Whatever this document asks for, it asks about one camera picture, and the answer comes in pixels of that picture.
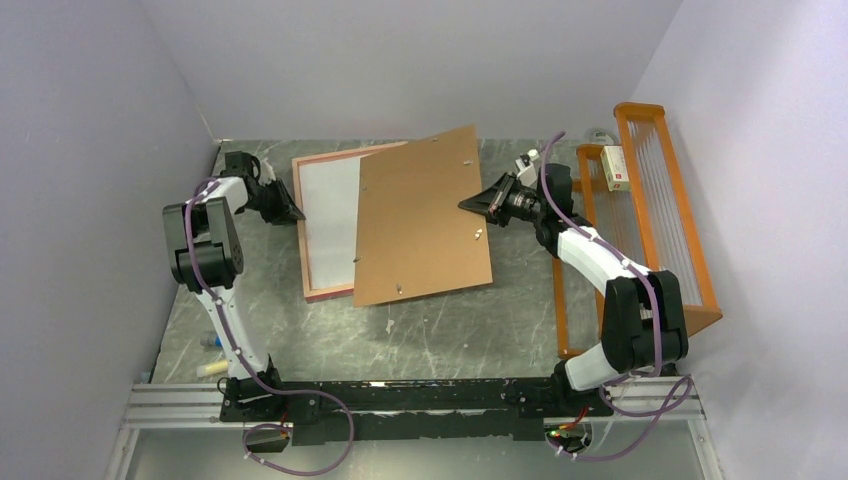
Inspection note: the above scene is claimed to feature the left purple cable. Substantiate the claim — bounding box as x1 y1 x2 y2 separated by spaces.
184 175 356 477

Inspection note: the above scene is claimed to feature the white round wall object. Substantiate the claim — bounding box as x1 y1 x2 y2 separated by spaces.
586 129 617 146

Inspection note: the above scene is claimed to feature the yellow orange marker tube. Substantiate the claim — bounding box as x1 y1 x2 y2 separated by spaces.
195 360 229 378

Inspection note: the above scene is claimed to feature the small white red box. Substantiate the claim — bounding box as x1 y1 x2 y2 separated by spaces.
600 145 631 191

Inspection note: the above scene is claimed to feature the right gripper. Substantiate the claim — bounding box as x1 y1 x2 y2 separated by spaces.
458 171 546 227

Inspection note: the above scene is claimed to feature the brown frame backing board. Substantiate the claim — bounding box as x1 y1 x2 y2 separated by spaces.
353 125 493 307

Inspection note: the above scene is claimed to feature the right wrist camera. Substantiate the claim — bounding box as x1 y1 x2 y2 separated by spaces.
515 149 540 187

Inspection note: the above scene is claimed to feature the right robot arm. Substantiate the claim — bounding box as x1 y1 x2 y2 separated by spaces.
458 164 689 415

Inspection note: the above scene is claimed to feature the orange wooden rack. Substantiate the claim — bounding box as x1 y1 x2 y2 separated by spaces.
574 102 723 335

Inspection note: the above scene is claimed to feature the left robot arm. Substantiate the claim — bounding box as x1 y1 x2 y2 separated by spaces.
162 151 306 420

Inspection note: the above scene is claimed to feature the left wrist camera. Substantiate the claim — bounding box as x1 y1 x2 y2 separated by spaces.
257 159 277 186

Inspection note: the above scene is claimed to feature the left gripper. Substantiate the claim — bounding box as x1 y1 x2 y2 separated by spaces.
244 178 306 226

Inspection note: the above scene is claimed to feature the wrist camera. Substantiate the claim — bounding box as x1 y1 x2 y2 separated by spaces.
515 149 540 187
257 159 277 186

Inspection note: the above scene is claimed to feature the blue capped small bottle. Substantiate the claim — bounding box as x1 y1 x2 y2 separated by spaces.
199 332 222 348

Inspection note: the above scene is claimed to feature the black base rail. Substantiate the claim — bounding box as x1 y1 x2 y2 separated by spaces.
218 375 612 446

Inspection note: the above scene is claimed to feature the pink wooden picture frame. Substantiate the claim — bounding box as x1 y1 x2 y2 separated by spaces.
292 140 412 305

